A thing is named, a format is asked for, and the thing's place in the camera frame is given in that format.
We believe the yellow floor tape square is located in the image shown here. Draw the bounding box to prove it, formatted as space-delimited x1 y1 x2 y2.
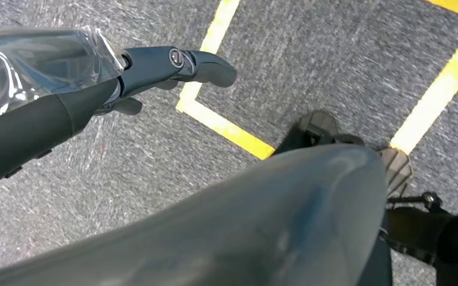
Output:
175 0 458 161

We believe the black robot foot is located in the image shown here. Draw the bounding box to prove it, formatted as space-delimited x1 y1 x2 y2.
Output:
272 110 413 200

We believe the clear plastic film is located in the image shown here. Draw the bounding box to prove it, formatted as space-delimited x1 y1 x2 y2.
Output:
0 25 125 119

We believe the black robot leg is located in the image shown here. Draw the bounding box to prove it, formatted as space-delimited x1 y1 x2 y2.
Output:
383 191 458 286

